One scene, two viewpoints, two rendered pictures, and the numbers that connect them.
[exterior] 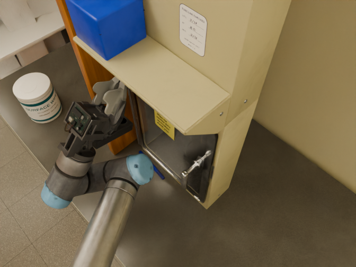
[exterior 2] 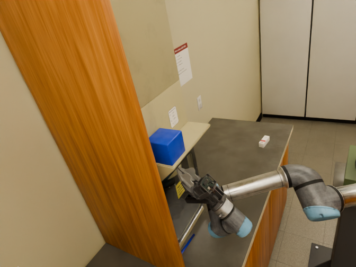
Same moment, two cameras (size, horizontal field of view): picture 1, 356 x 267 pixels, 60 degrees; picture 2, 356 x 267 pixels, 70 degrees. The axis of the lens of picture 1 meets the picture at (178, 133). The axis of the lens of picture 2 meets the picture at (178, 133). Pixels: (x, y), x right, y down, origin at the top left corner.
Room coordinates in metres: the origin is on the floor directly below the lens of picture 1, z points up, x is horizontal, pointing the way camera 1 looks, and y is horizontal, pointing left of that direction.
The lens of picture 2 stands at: (0.58, 0.93, 2.05)
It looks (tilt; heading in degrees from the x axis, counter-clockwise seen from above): 29 degrees down; 260
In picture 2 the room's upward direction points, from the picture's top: 12 degrees counter-clockwise
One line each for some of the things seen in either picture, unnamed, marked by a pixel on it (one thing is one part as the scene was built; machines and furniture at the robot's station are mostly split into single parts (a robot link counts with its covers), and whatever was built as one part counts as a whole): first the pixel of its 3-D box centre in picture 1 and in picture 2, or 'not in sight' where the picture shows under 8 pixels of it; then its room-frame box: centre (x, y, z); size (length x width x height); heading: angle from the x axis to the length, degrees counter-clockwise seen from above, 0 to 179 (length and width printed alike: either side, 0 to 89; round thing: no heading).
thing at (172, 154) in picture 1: (169, 140); (184, 196); (0.46, 0.02, 1.19); 0.30 x 0.01 x 0.40; 44
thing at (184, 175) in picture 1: (188, 176); not in sight; (0.36, -0.03, 1.17); 0.05 x 0.03 x 0.10; 134
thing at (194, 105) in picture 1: (148, 82); (183, 151); (0.42, 0.06, 1.46); 0.32 x 0.12 x 0.10; 44
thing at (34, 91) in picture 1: (38, 98); not in sight; (0.76, 0.53, 1.02); 0.13 x 0.13 x 0.15
